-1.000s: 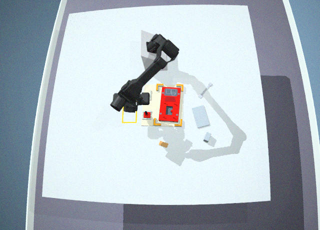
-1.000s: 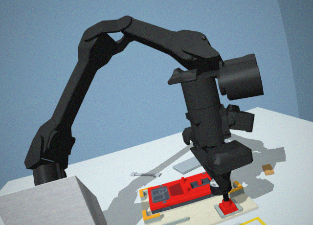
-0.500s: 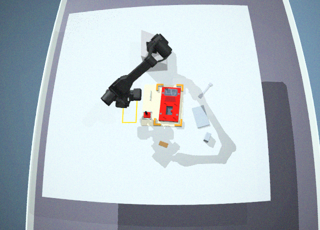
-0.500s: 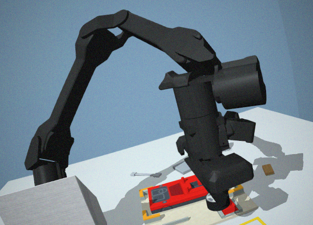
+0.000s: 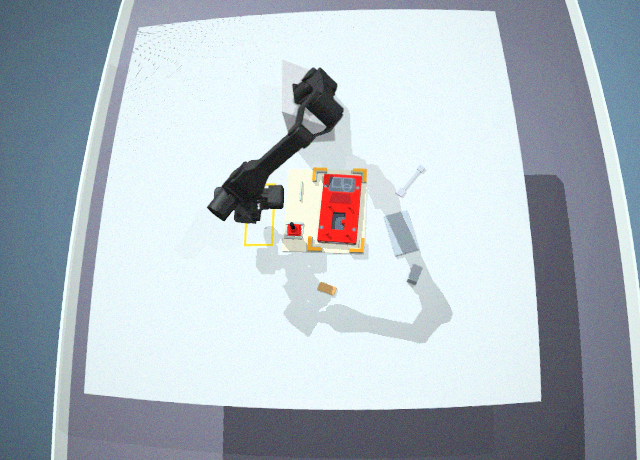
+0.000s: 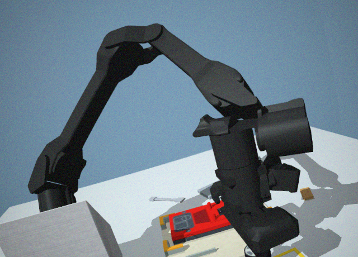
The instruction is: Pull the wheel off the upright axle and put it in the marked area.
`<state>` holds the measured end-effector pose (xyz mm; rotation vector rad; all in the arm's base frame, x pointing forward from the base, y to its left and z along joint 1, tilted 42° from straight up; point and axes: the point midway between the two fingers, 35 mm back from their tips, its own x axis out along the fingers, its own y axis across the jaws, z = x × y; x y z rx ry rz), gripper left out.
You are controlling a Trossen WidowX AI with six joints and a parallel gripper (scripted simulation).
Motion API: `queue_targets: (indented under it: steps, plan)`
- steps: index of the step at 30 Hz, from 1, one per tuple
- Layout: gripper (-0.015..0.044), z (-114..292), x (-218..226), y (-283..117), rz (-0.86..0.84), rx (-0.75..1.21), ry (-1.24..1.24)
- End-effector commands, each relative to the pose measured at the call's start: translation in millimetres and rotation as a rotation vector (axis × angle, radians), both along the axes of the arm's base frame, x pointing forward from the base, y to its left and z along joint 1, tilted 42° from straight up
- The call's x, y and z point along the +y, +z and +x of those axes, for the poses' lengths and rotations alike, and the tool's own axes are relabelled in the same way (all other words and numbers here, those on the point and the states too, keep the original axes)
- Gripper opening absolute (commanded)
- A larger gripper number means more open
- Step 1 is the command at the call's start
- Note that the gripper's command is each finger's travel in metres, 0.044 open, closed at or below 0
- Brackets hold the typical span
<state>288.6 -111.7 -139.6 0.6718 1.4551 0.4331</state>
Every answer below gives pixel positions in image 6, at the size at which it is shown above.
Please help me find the black rubber tyre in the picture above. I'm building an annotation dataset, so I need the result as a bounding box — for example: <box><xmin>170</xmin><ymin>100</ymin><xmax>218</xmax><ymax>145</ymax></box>
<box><xmin>244</xmin><ymin>246</ymin><xmax>271</xmax><ymax>257</ymax></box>

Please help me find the small brown wooden block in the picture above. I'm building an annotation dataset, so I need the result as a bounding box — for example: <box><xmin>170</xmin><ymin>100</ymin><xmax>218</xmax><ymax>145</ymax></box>
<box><xmin>300</xmin><ymin>187</ymin><xmax>313</xmax><ymax>200</ymax></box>

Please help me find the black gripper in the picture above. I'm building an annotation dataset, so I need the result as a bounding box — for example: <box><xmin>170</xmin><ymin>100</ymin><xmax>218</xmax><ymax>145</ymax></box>
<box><xmin>210</xmin><ymin>159</ymin><xmax>299</xmax><ymax>257</ymax></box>

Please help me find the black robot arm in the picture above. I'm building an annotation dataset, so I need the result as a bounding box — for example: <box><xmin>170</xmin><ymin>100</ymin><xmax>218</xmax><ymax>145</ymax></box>
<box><xmin>28</xmin><ymin>23</ymin><xmax>313</xmax><ymax>213</ymax></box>

